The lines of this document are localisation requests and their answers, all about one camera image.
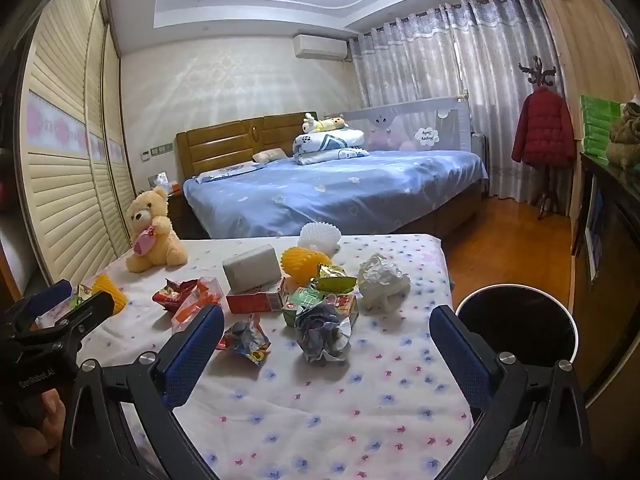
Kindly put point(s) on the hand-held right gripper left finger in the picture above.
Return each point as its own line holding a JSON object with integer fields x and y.
{"x": 195, "y": 355}

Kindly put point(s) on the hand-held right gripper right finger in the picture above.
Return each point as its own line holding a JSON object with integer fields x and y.
{"x": 460, "y": 355}

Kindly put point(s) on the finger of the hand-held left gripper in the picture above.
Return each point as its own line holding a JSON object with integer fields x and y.
{"x": 85, "y": 312}
{"x": 52, "y": 291}

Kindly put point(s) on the colourful wrapper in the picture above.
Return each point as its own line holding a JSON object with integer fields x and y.
{"x": 245, "y": 340}

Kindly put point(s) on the clear orange plastic wrapper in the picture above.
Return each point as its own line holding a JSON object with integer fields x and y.
{"x": 196, "y": 302}

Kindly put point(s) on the red snack wrapper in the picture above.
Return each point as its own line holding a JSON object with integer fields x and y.
{"x": 170, "y": 295}

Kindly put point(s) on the white bin with black bag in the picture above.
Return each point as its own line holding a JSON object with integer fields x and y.
{"x": 520, "y": 320}

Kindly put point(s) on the red carton box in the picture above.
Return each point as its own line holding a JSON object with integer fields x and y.
{"x": 255, "y": 302}

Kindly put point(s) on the grey block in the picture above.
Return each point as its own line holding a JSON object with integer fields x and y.
{"x": 250, "y": 267}

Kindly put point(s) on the white plastic bag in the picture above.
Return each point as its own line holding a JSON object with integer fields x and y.
{"x": 382, "y": 280}

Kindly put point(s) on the green drink carton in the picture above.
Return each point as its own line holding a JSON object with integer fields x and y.
{"x": 302, "y": 300}

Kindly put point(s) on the grey-blue paper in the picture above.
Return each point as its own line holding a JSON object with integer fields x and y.
{"x": 320, "y": 330}

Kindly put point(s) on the orange foam fruit net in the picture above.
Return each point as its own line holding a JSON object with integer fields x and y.
{"x": 302, "y": 262}

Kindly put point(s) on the gold yellow snack wrapper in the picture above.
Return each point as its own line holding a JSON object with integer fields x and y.
{"x": 334, "y": 280}

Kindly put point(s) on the white foam fruit net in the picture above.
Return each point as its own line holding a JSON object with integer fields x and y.
{"x": 320, "y": 235}

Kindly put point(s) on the person's left hand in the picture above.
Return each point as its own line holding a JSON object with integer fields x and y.
{"x": 54, "y": 417}

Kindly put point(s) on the green snack packet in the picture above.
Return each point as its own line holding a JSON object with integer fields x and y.
{"x": 81, "y": 294}

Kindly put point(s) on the yellow foam fruit net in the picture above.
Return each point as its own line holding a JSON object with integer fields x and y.
{"x": 110, "y": 295}

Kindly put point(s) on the yellow teddy bear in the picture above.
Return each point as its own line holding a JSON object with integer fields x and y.
{"x": 150, "y": 240}

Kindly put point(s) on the cream louvred wardrobe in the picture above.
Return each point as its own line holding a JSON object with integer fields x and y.
{"x": 60, "y": 185}

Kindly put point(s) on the white floral sheet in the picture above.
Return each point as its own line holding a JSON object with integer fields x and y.
{"x": 300, "y": 410}

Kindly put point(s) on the wooden nightstand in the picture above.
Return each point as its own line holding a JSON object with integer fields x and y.
{"x": 180, "y": 215}

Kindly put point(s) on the flat blue pillow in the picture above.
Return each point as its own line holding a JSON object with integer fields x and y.
{"x": 220, "y": 172}

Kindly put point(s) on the bed with blue sheet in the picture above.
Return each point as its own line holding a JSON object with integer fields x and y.
{"x": 350, "y": 190}

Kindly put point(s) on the dark wooden cabinet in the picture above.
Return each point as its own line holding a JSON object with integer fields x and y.
{"x": 615, "y": 220}

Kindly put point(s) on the wooden headboard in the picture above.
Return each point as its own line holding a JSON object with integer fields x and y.
{"x": 220, "y": 147}

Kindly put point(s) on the small pink pillow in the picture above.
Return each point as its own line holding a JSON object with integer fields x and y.
{"x": 267, "y": 155}

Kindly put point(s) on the red puffer jacket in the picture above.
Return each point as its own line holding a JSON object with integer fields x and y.
{"x": 542, "y": 130}

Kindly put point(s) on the folded blue white quilt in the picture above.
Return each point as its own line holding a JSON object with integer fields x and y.
{"x": 325, "y": 145}

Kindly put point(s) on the yellow white plush toy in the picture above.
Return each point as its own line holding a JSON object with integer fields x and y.
{"x": 325, "y": 122}

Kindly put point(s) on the stack of green packets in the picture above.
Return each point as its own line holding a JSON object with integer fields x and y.
{"x": 595, "y": 125}

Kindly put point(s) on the brown plush toy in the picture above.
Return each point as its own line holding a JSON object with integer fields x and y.
{"x": 625, "y": 135}

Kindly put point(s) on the dark wooden coat rack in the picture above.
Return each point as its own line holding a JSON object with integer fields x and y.
{"x": 540, "y": 72}

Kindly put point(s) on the grey patterned curtain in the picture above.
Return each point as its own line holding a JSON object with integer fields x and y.
{"x": 425, "y": 60}

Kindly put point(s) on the white air conditioner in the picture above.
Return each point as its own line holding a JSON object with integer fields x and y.
{"x": 320, "y": 46}

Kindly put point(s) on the light wooden wardrobe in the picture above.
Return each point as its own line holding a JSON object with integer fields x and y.
{"x": 575, "y": 35}

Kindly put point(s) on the wall switch panel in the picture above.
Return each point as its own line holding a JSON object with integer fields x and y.
{"x": 161, "y": 149}

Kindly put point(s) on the grey bed guard rail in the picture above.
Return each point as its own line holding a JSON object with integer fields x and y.
{"x": 425, "y": 125}

